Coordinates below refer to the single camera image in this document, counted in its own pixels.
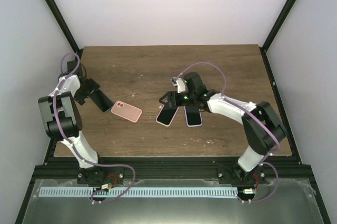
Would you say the right black frame post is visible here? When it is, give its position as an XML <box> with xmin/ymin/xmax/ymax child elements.
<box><xmin>260</xmin><ymin>0</ymin><xmax>314</xmax><ymax>51</ymax></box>

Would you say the light blue slotted cable duct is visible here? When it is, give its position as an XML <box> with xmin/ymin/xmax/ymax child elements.
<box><xmin>38</xmin><ymin>187</ymin><xmax>238</xmax><ymax>199</ymax></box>

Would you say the black frame post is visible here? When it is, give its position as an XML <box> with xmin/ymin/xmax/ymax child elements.
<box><xmin>260</xmin><ymin>0</ymin><xmax>314</xmax><ymax>51</ymax></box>
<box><xmin>44</xmin><ymin>0</ymin><xmax>83</xmax><ymax>57</ymax></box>

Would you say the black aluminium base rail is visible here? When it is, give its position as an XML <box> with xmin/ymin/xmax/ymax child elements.
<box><xmin>32</xmin><ymin>156</ymin><xmax>313</xmax><ymax>180</ymax></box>

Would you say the pink phone case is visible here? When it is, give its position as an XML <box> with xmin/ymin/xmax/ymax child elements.
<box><xmin>111</xmin><ymin>100</ymin><xmax>142</xmax><ymax>123</ymax></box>

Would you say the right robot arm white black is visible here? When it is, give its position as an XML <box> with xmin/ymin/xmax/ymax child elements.
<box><xmin>159</xmin><ymin>72</ymin><xmax>287</xmax><ymax>184</ymax></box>

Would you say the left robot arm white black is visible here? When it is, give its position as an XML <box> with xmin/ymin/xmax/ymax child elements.
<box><xmin>38</xmin><ymin>59</ymin><xmax>108</xmax><ymax>184</ymax></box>

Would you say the left black frame post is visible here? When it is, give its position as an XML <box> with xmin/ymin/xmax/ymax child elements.
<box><xmin>44</xmin><ymin>0</ymin><xmax>83</xmax><ymax>57</ymax></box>

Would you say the black phone teal edge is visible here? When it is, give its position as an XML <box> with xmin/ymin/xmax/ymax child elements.
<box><xmin>90</xmin><ymin>89</ymin><xmax>114</xmax><ymax>113</ymax></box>

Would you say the beige phone case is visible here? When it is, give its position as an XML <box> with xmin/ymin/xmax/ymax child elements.
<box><xmin>155</xmin><ymin>105</ymin><xmax>180</xmax><ymax>127</ymax></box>

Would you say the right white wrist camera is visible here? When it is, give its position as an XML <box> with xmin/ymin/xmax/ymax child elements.
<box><xmin>171</xmin><ymin>77</ymin><xmax>186</xmax><ymax>93</ymax></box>

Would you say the purple phone case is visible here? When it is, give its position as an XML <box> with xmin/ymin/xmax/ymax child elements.
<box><xmin>183</xmin><ymin>105</ymin><xmax>203</xmax><ymax>128</ymax></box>

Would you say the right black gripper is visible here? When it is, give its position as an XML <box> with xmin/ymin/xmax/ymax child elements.
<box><xmin>159</xmin><ymin>91</ymin><xmax>196</xmax><ymax>108</ymax></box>

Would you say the black phone silver edge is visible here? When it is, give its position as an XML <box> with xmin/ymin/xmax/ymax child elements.
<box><xmin>157</xmin><ymin>106</ymin><xmax>179</xmax><ymax>125</ymax></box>

